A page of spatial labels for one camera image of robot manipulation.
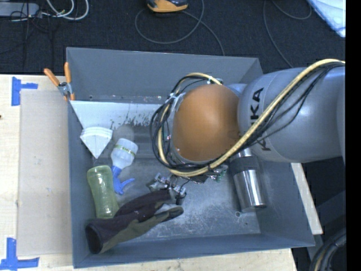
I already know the dark brown and green glove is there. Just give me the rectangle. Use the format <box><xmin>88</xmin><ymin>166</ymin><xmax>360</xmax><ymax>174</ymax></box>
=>
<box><xmin>85</xmin><ymin>189</ymin><xmax>185</xmax><ymax>255</ymax></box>

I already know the shiny silver metal cup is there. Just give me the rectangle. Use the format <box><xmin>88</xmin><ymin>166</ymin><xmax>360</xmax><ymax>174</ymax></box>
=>
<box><xmin>229</xmin><ymin>148</ymin><xmax>267</xmax><ymax>213</ymax></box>

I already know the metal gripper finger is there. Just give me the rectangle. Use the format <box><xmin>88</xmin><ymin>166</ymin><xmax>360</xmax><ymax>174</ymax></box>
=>
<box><xmin>146</xmin><ymin>173</ymin><xmax>171</xmax><ymax>191</ymax></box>
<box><xmin>169</xmin><ymin>185</ymin><xmax>187</xmax><ymax>206</ymax></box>

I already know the white folded paper stack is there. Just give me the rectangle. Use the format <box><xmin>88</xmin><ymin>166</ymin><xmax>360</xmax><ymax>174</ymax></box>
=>
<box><xmin>79</xmin><ymin>126</ymin><xmax>114</xmax><ymax>159</ymax></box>

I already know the green plastic bottle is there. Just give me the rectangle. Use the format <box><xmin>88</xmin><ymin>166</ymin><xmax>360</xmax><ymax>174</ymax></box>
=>
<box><xmin>86</xmin><ymin>165</ymin><xmax>120</xmax><ymax>220</ymax></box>

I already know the white spray bottle blue trigger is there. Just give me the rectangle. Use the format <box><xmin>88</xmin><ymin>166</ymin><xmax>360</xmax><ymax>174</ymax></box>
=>
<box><xmin>110</xmin><ymin>137</ymin><xmax>139</xmax><ymax>195</ymax></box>

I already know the grey metal bin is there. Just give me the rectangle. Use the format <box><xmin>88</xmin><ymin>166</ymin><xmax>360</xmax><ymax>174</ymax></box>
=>
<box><xmin>65</xmin><ymin>47</ymin><xmax>316</xmax><ymax>269</ymax></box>

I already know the pale flat board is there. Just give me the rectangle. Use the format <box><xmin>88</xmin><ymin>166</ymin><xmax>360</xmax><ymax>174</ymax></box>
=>
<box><xmin>16</xmin><ymin>90</ymin><xmax>73</xmax><ymax>257</ymax></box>

